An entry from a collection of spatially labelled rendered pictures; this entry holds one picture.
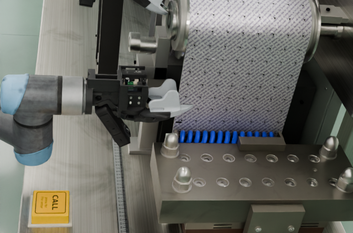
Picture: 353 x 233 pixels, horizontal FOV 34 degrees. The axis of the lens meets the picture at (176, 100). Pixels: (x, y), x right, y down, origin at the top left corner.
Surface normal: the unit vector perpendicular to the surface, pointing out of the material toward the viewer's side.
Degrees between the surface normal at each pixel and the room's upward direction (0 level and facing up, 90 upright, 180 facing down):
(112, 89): 90
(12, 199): 0
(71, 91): 44
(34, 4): 0
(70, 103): 79
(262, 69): 90
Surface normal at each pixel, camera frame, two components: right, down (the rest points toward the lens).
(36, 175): 0.13, -0.81
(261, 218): 0.14, 0.59
